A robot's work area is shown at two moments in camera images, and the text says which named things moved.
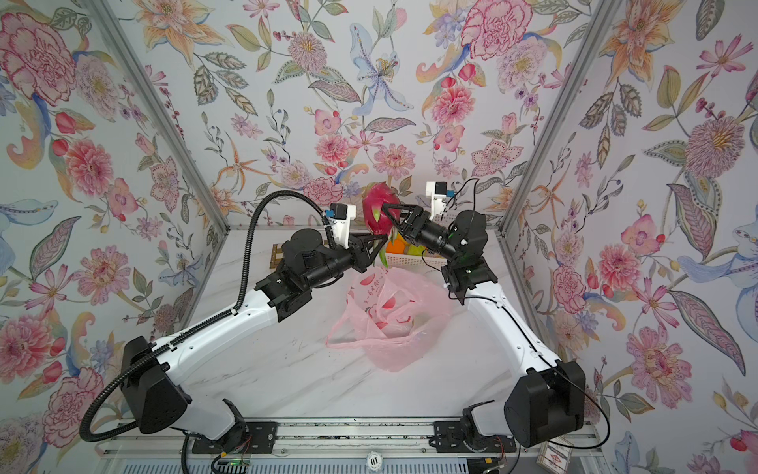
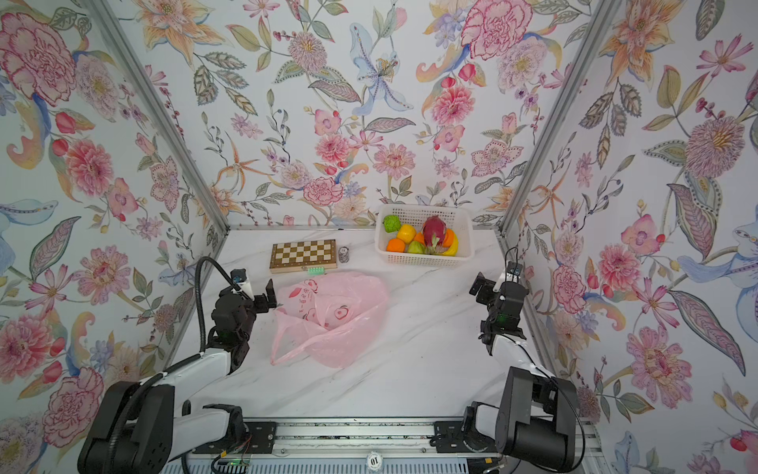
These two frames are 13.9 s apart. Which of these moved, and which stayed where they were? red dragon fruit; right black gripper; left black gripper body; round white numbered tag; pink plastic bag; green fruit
Moved: right black gripper; pink plastic bag; red dragon fruit; left black gripper body
Stayed: green fruit; round white numbered tag
